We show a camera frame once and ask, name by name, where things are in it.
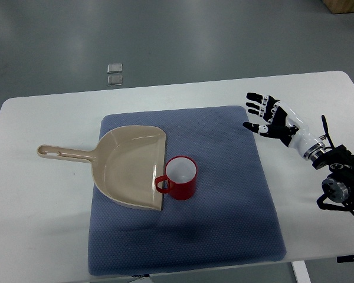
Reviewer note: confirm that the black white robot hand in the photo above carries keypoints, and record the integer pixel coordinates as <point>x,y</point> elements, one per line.
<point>282,123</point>

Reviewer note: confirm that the wooden box corner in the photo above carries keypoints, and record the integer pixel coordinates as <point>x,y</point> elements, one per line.
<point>340,6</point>

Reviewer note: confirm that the white table leg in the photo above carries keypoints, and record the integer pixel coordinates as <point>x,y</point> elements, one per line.
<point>300,272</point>

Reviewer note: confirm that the black table control panel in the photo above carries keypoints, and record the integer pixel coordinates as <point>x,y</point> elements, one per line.
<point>345,259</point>

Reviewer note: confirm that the beige plastic dustpan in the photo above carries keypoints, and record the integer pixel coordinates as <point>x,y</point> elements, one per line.
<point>124,164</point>

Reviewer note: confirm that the upper metal floor plate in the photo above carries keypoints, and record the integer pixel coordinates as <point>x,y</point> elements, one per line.
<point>114,68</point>

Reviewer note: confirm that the blue cushion mat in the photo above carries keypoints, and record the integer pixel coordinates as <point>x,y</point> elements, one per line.
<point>230,220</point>

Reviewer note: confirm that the red cup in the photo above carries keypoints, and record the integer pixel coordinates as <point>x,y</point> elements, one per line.
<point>179,179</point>

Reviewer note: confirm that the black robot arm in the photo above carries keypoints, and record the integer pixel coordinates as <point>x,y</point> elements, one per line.
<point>338,186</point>

